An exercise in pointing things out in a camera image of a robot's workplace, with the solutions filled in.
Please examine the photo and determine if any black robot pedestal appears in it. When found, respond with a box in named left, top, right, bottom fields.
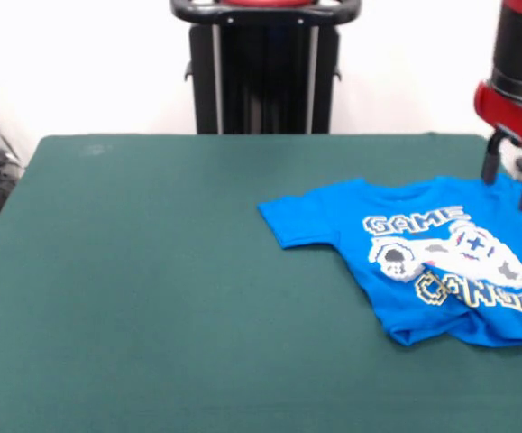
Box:
left=169, top=0, right=362, bottom=135

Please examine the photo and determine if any blue printed t-shirt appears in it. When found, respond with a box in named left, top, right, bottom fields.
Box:
left=256, top=173, right=522, bottom=348

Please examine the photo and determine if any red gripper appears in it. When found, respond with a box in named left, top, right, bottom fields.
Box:
left=473, top=79, right=522, bottom=213

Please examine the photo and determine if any dark green tablecloth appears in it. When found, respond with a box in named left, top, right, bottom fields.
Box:
left=0, top=132, right=522, bottom=433

